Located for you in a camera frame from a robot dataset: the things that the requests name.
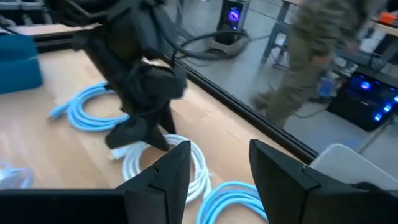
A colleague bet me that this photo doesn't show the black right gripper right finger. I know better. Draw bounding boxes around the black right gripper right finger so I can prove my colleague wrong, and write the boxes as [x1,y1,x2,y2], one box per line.
[248,139,398,224]

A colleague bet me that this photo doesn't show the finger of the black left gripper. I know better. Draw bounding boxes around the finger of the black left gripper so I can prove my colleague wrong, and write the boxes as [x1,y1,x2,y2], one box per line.
[148,104,178,152]
[104,116,149,151]

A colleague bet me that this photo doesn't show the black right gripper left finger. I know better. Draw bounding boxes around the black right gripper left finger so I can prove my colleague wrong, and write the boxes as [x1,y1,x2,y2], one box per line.
[0,140,192,224]

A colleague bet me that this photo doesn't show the light blue USB cable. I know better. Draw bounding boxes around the light blue USB cable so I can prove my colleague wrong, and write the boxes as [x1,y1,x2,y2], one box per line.
[48,82,131,132]
[195,181,269,224]

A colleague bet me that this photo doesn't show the thin white USB cable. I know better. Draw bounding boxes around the thin white USB cable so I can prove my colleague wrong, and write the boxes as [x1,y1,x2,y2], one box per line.
[108,133,213,205]

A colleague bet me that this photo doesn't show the white plastic bin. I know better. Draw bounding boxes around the white plastic bin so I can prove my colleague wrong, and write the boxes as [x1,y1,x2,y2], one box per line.
[309,142,398,191]

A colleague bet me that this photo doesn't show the black computer tower purple light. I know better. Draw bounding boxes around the black computer tower purple light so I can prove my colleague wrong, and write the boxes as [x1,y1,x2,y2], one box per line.
[216,0,248,45]

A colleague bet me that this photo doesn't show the black computer blue lights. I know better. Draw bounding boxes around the black computer blue lights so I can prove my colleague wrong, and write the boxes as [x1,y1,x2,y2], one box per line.
[326,70,398,133]

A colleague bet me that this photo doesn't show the teal blue plastic bin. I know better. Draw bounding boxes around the teal blue plastic bin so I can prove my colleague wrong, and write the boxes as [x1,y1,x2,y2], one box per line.
[0,33,44,95]

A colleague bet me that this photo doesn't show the person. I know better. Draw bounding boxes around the person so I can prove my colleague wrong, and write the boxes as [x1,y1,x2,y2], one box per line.
[251,0,388,129]

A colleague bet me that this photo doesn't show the black floor cable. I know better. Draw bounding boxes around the black floor cable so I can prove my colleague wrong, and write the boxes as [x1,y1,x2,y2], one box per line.
[174,29,251,60]

